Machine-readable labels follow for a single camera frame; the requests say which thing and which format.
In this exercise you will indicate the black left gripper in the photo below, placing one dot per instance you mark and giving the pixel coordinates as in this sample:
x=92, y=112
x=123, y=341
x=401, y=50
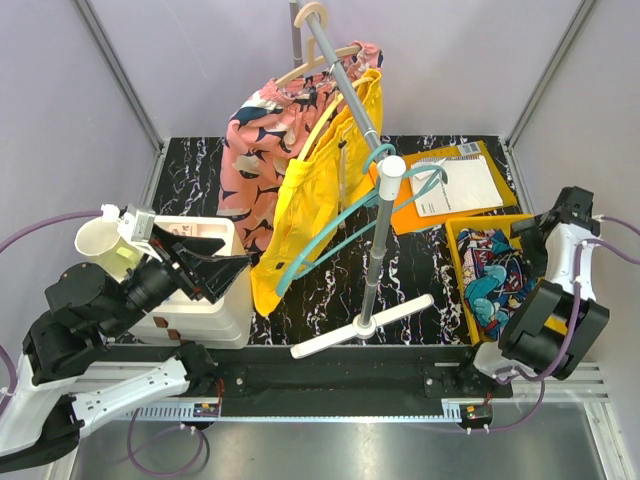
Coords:
x=214, y=274

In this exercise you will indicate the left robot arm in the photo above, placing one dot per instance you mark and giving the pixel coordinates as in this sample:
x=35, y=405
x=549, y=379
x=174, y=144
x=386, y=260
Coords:
x=42, y=417

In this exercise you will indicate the yellow plastic tray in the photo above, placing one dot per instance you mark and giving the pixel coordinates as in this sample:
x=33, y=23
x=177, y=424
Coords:
x=453, y=228

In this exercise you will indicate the cream yellow mug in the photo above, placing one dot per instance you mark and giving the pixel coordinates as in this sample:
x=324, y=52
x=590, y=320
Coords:
x=99, y=242

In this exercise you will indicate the pink patterned shorts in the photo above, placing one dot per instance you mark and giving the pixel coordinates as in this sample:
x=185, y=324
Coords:
x=262, y=136

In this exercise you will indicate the yellow shorts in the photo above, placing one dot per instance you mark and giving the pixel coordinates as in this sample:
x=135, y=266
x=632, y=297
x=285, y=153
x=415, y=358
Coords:
x=313, y=193

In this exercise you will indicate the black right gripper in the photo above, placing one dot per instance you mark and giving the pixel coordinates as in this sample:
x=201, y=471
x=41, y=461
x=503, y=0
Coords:
x=536, y=263

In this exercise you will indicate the comic print shorts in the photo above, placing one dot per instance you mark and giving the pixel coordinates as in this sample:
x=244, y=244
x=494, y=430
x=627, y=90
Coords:
x=496, y=278

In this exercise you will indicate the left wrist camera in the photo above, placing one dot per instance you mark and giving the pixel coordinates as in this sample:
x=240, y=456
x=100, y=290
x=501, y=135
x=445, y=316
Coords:
x=134, y=225

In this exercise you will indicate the white paper booklet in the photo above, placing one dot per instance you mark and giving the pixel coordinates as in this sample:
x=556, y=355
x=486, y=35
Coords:
x=470, y=186

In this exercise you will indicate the silver clothes rack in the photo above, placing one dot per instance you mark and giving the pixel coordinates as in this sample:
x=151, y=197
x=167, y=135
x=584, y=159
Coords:
x=391, y=171

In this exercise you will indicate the white foam box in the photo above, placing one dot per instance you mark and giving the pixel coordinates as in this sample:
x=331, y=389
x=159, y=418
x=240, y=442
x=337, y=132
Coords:
x=225, y=324

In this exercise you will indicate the beige wooden hanger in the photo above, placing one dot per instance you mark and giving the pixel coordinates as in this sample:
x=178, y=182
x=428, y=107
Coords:
x=312, y=45

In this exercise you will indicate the white cable duct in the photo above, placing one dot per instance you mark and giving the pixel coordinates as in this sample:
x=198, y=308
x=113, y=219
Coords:
x=424, y=411

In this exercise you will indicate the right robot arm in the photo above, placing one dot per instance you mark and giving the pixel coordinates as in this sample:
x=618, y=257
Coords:
x=552, y=330

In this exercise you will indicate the orange envelope with label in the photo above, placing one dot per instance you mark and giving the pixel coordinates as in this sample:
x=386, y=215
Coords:
x=407, y=220

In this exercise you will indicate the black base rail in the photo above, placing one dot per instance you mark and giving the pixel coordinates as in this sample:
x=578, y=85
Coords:
x=358, y=375

